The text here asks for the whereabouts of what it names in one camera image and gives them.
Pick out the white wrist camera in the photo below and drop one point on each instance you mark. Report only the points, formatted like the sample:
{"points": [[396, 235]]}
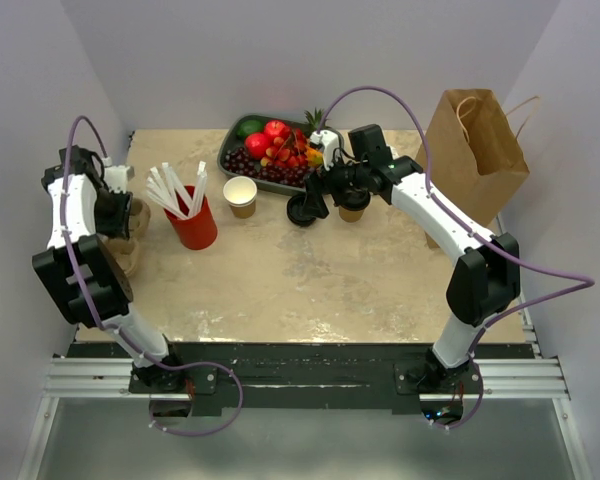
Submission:
{"points": [[117, 177], [327, 141]]}

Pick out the brown paper cups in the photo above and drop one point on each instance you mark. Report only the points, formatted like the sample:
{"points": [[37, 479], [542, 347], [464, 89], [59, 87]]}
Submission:
{"points": [[240, 193]]}

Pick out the red apple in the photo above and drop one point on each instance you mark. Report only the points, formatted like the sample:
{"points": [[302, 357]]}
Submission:
{"points": [[257, 144], [276, 129]]}

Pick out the dark grape bunch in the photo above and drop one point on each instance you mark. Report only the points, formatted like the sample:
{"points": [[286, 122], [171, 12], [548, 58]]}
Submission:
{"points": [[238, 161]]}

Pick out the aluminium rail frame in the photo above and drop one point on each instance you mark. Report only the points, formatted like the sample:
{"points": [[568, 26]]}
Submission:
{"points": [[335, 283]]}

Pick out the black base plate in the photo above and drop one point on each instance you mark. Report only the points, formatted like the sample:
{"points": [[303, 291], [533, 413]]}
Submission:
{"points": [[292, 376]]}

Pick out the orange spiky fruit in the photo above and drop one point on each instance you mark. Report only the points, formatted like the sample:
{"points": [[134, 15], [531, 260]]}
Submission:
{"points": [[314, 157]]}

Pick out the dark green fruit tray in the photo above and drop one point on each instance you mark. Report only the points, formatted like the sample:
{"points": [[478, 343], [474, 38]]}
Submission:
{"points": [[231, 142]]}

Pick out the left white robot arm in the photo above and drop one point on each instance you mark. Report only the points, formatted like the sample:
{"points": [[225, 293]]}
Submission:
{"points": [[80, 274]]}

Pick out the black coffee cup lid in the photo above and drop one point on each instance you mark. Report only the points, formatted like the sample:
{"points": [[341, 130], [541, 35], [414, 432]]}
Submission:
{"points": [[356, 201]]}

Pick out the brown paper coffee cup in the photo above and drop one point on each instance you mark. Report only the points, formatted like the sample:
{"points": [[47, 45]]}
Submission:
{"points": [[350, 216]]}

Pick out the red plastic cup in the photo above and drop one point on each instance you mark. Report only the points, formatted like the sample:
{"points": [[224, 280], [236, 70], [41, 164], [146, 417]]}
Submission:
{"points": [[198, 232]]}

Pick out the stacked black lids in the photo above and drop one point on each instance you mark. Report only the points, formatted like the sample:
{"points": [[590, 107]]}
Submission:
{"points": [[294, 211]]}

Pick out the brown pulp cup carrier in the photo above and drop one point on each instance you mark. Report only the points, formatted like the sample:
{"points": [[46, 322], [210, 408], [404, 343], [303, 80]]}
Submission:
{"points": [[127, 252]]}

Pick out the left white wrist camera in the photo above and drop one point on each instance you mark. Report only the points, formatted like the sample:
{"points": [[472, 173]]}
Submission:
{"points": [[117, 177]]}

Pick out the brown paper bag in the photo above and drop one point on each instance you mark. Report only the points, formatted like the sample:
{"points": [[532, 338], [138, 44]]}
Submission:
{"points": [[478, 162]]}

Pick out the green lime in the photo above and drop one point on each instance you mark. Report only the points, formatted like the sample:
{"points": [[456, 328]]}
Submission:
{"points": [[249, 127]]}

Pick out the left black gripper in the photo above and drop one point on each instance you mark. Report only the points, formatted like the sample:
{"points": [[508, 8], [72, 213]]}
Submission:
{"points": [[119, 223]]}

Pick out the white napkin wrapped cup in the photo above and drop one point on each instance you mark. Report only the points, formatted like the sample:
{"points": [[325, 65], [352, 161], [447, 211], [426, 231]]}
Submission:
{"points": [[393, 151]]}

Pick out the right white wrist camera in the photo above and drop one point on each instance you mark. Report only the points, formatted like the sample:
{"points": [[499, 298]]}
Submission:
{"points": [[327, 141]]}

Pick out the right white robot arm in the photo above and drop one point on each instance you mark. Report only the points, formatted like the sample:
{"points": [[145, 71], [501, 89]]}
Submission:
{"points": [[485, 277]]}

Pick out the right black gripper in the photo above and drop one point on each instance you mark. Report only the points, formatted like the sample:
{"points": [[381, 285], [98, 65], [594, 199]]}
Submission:
{"points": [[315, 203]]}

